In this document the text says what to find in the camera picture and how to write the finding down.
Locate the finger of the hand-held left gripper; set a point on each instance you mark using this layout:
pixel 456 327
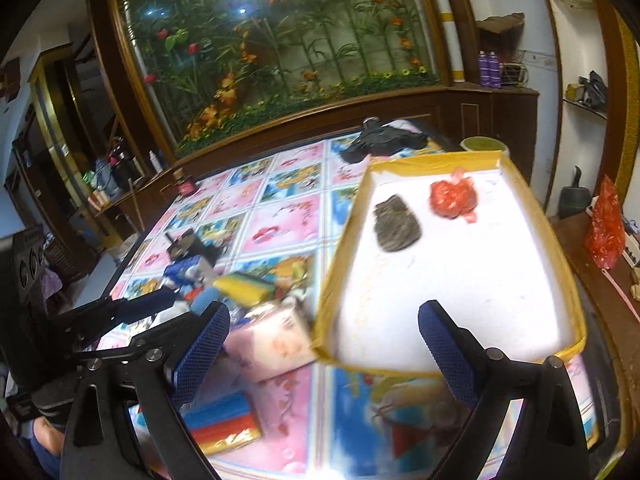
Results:
pixel 145 336
pixel 147 305

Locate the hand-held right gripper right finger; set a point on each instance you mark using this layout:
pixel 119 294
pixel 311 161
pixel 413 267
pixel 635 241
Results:
pixel 445 355

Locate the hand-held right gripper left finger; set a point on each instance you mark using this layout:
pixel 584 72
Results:
pixel 200 355

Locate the yellow cardboard box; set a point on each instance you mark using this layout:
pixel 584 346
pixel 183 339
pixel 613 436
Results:
pixel 475 285

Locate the blue tissue pack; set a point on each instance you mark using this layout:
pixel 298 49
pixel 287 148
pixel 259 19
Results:
pixel 186 272

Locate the pink tissue pack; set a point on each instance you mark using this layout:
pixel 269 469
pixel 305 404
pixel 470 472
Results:
pixel 270 345

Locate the colourful striped sponge pack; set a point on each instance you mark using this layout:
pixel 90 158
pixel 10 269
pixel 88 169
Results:
pixel 225 422

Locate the metal motor with shaft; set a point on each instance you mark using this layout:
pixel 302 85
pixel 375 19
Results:
pixel 189 246

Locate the yellow box with black stripe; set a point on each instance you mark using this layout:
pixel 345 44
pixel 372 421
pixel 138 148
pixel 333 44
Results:
pixel 245 288

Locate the wooden stick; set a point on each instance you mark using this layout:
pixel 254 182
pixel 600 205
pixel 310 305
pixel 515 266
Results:
pixel 136 205

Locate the wooden side counter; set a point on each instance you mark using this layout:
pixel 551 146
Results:
pixel 155 190

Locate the dark red jar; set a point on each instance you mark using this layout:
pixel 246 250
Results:
pixel 184 183

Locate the blue water bottle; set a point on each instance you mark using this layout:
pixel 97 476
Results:
pixel 104 177

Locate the brown patterned pouch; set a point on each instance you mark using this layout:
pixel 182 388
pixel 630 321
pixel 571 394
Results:
pixel 397 222

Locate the black thermos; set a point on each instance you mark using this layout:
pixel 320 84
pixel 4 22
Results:
pixel 121 165

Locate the white bottle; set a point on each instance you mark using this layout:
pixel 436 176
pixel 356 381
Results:
pixel 156 161

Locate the crumpled red plastic bag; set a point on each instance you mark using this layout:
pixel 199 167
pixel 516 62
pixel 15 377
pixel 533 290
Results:
pixel 452 197

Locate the wooden side table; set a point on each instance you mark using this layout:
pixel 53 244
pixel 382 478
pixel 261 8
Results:
pixel 575 242

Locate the black mortar with pestle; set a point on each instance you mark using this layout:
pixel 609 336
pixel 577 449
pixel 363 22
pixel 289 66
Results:
pixel 575 197

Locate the large red plastic bag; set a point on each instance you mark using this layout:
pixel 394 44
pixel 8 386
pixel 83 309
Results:
pixel 605 225

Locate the green round bowl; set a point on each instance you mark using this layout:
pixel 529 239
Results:
pixel 484 145

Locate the black plastic machine part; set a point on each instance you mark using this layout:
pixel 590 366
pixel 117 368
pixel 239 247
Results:
pixel 382 141

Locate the wooden corner cabinet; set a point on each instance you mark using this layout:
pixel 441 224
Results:
pixel 490 115

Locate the purple bottle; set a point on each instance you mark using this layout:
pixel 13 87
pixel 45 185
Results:
pixel 495 70
pixel 484 70

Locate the artificial flower display case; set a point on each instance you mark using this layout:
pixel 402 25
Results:
pixel 300 50

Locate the black bag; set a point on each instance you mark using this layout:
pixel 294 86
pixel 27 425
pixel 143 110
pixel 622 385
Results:
pixel 594 90

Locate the white and yellow roll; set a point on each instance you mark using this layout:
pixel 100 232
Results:
pixel 447 25

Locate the brown wall shelf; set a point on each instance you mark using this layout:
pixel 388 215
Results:
pixel 500 23

